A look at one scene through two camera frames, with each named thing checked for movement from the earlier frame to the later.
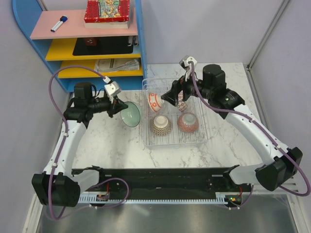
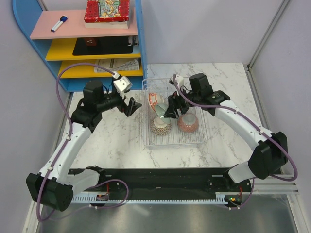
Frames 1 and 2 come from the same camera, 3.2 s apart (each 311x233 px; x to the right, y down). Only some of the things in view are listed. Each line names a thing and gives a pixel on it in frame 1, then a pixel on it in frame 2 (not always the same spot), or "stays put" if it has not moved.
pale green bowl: [130, 116] -> [161, 108]
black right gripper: [171, 96] -> [171, 112]
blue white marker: [63, 19] stays put
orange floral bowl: [154, 101] stays put
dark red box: [91, 41] stays put
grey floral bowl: [187, 122] stays put
